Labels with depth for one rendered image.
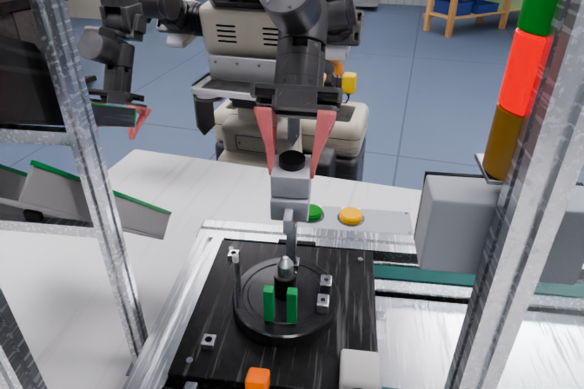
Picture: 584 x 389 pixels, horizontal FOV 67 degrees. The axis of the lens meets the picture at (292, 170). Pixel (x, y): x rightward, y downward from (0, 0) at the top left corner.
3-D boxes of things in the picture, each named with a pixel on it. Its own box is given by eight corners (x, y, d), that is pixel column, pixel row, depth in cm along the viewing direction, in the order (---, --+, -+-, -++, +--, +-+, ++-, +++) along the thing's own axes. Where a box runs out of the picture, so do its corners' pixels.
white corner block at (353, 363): (339, 368, 53) (341, 346, 51) (377, 372, 52) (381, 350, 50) (337, 405, 49) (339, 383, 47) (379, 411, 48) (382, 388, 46)
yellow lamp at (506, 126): (474, 152, 35) (488, 93, 32) (541, 155, 34) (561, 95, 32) (491, 186, 30) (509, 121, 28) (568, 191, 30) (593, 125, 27)
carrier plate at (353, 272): (222, 248, 72) (222, 238, 71) (372, 261, 69) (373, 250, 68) (169, 384, 51) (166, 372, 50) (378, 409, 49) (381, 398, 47)
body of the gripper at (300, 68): (341, 104, 47) (347, 37, 48) (248, 98, 48) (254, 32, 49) (339, 115, 54) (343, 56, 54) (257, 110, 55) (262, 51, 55)
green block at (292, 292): (288, 315, 55) (287, 286, 52) (297, 316, 55) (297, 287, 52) (286, 323, 54) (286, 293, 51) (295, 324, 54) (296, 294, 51)
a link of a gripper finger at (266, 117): (313, 177, 47) (320, 91, 48) (247, 173, 48) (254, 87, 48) (314, 180, 54) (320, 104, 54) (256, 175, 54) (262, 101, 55)
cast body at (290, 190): (276, 187, 56) (275, 140, 52) (311, 188, 56) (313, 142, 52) (268, 232, 50) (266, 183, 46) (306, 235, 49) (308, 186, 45)
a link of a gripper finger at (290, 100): (331, 179, 47) (337, 92, 47) (265, 174, 47) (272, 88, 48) (330, 181, 54) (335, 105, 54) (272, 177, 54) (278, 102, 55)
